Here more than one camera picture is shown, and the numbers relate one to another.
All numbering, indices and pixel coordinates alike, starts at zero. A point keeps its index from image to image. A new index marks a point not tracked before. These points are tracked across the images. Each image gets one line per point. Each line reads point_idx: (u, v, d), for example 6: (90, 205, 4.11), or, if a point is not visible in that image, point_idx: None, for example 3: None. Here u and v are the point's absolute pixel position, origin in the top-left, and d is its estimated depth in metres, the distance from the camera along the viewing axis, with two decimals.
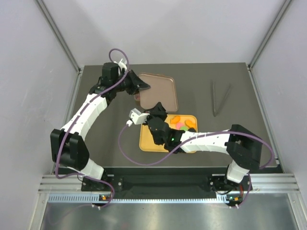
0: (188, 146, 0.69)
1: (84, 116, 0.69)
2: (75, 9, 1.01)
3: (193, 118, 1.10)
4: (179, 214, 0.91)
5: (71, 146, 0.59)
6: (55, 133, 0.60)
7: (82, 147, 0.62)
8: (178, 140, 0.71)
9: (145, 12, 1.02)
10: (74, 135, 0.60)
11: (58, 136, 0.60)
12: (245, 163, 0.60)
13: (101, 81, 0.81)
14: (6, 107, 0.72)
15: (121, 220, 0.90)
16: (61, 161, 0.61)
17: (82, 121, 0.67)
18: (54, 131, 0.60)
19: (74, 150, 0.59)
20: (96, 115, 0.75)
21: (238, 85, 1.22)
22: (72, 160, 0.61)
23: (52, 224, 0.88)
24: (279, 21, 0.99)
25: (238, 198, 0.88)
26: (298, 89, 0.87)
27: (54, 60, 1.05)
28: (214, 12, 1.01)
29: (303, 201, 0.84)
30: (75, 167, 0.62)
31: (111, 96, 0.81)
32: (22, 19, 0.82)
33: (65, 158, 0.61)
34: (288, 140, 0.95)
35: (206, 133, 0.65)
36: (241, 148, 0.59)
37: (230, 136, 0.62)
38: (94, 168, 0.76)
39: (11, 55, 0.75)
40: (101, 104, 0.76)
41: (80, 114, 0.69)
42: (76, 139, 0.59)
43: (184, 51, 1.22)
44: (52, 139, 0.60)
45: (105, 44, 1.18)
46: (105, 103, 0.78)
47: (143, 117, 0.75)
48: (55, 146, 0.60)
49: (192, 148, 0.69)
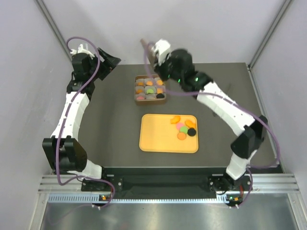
0: (201, 97, 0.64)
1: (72, 118, 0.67)
2: (75, 9, 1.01)
3: (193, 118, 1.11)
4: (179, 214, 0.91)
5: (68, 149, 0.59)
6: (48, 142, 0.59)
7: (78, 148, 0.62)
8: (199, 86, 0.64)
9: (144, 12, 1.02)
10: (66, 139, 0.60)
11: (52, 143, 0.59)
12: (241, 151, 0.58)
13: (76, 76, 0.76)
14: (6, 107, 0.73)
15: (121, 220, 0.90)
16: (61, 166, 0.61)
17: (70, 123, 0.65)
18: (45, 140, 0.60)
19: (72, 153, 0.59)
20: (82, 111, 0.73)
21: (238, 84, 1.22)
22: (72, 163, 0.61)
23: (52, 224, 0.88)
24: (278, 21, 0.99)
25: (238, 198, 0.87)
26: (297, 88, 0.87)
27: (54, 61, 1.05)
28: (214, 12, 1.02)
29: (303, 202, 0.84)
30: (76, 169, 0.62)
31: (90, 89, 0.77)
32: (22, 19, 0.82)
33: (64, 162, 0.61)
34: (288, 140, 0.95)
35: (233, 103, 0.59)
36: (253, 142, 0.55)
37: (252, 123, 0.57)
38: (93, 168, 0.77)
39: (11, 56, 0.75)
40: (83, 101, 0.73)
41: (65, 116, 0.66)
42: (70, 142, 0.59)
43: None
44: (46, 147, 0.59)
45: (105, 44, 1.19)
46: (86, 97, 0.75)
47: (166, 52, 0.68)
48: (51, 153, 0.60)
49: (206, 102, 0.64)
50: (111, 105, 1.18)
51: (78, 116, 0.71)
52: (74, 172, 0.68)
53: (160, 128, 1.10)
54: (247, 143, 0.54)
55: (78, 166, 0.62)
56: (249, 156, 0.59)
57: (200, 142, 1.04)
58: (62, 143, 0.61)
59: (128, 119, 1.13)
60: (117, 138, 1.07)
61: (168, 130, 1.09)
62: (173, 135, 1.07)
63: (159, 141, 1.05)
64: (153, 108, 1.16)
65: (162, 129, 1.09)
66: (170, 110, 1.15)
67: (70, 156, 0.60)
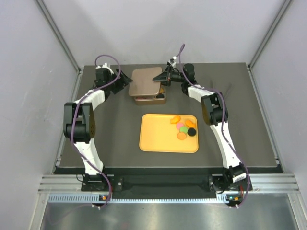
0: (191, 90, 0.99)
1: (90, 97, 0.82)
2: (75, 10, 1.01)
3: (193, 118, 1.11)
4: (179, 214, 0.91)
5: (85, 111, 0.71)
6: (69, 105, 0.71)
7: (92, 117, 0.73)
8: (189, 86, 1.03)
9: (144, 12, 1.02)
10: (85, 105, 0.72)
11: (71, 107, 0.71)
12: (206, 115, 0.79)
13: (97, 84, 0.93)
14: (6, 107, 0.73)
15: (121, 220, 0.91)
16: (75, 131, 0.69)
17: (87, 99, 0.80)
18: (66, 104, 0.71)
19: (88, 115, 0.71)
20: (97, 103, 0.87)
21: (238, 84, 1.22)
22: (84, 127, 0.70)
23: (52, 224, 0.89)
24: (279, 20, 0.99)
25: (239, 198, 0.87)
26: (297, 89, 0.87)
27: (54, 60, 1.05)
28: (214, 12, 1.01)
29: (303, 202, 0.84)
30: (87, 137, 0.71)
31: (107, 94, 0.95)
32: (22, 19, 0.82)
33: (77, 127, 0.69)
34: (288, 140, 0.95)
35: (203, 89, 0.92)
36: (209, 105, 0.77)
37: (213, 96, 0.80)
38: (97, 158, 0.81)
39: (11, 55, 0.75)
40: (101, 96, 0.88)
41: (88, 96, 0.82)
42: (87, 106, 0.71)
43: (184, 51, 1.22)
44: (66, 109, 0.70)
45: (105, 44, 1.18)
46: (104, 96, 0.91)
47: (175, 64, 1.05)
48: (68, 116, 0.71)
49: (193, 93, 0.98)
50: (111, 105, 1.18)
51: (95, 103, 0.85)
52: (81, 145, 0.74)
53: (160, 128, 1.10)
54: (204, 103, 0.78)
55: (89, 132, 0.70)
56: (216, 123, 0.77)
57: (200, 142, 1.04)
58: (80, 111, 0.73)
59: (128, 119, 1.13)
60: (117, 138, 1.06)
61: (168, 130, 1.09)
62: (173, 135, 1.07)
63: (159, 140, 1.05)
64: (153, 108, 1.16)
65: (161, 128, 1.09)
66: (170, 110, 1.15)
67: (84, 119, 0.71)
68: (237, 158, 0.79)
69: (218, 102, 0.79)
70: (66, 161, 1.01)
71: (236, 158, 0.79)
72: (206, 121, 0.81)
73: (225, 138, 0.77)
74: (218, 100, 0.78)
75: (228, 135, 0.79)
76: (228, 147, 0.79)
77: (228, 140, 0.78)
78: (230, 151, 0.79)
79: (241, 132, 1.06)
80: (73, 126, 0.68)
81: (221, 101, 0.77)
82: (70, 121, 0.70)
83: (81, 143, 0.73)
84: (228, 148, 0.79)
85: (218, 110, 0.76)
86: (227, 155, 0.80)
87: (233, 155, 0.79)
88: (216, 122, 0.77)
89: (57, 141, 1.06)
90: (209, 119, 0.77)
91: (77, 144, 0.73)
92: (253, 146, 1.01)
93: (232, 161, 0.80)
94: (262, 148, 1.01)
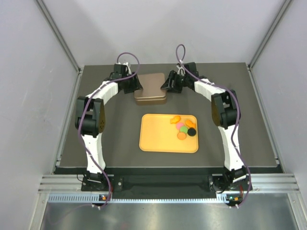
0: (197, 85, 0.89)
1: (103, 90, 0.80)
2: (75, 10, 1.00)
3: (193, 118, 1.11)
4: (179, 213, 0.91)
5: (96, 107, 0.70)
6: (81, 99, 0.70)
7: (102, 112, 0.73)
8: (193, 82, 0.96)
9: (144, 12, 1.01)
10: (96, 100, 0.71)
11: (83, 100, 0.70)
12: (217, 116, 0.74)
13: (112, 75, 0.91)
14: (6, 106, 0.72)
15: (121, 220, 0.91)
16: (84, 125, 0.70)
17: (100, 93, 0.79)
18: (79, 97, 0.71)
19: (98, 111, 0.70)
20: (110, 95, 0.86)
21: (239, 84, 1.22)
22: (94, 122, 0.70)
23: (52, 224, 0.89)
24: (279, 20, 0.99)
25: (238, 198, 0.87)
26: (297, 89, 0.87)
27: (54, 60, 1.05)
28: (214, 12, 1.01)
29: (303, 201, 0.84)
30: (94, 132, 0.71)
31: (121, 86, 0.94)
32: (22, 19, 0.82)
33: (87, 120, 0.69)
34: (288, 140, 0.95)
35: (211, 84, 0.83)
36: (221, 105, 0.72)
37: (224, 94, 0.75)
38: (100, 156, 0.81)
39: (10, 55, 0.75)
40: (113, 89, 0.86)
41: (100, 89, 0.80)
42: (98, 102, 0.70)
43: (190, 56, 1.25)
44: (78, 102, 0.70)
45: (105, 44, 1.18)
46: (116, 88, 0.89)
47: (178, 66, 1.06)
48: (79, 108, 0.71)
49: (199, 89, 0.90)
50: (111, 105, 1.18)
51: (107, 97, 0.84)
52: (89, 140, 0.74)
53: (160, 128, 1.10)
54: (214, 103, 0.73)
55: (99, 126, 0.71)
56: (226, 126, 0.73)
57: (200, 142, 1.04)
58: (91, 105, 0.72)
59: (128, 119, 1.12)
60: (117, 138, 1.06)
61: (168, 130, 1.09)
62: (173, 135, 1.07)
63: (159, 140, 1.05)
64: (153, 109, 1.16)
65: (162, 128, 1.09)
66: (170, 110, 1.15)
67: (95, 114, 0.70)
68: (241, 161, 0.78)
69: (229, 101, 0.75)
70: (66, 161, 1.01)
71: (240, 161, 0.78)
72: (216, 121, 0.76)
73: (234, 143, 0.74)
74: (230, 99, 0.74)
75: (236, 139, 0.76)
76: (233, 151, 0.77)
77: (235, 144, 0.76)
78: (235, 154, 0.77)
79: (242, 132, 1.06)
80: (82, 120, 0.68)
81: (234, 101, 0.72)
82: (80, 114, 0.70)
83: (88, 137, 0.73)
84: (234, 152, 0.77)
85: (231, 112, 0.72)
86: (232, 158, 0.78)
87: (237, 158, 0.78)
88: (226, 125, 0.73)
89: (57, 141, 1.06)
90: (220, 120, 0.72)
91: (84, 138, 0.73)
92: (253, 147, 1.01)
93: (236, 164, 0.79)
94: (262, 148, 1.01)
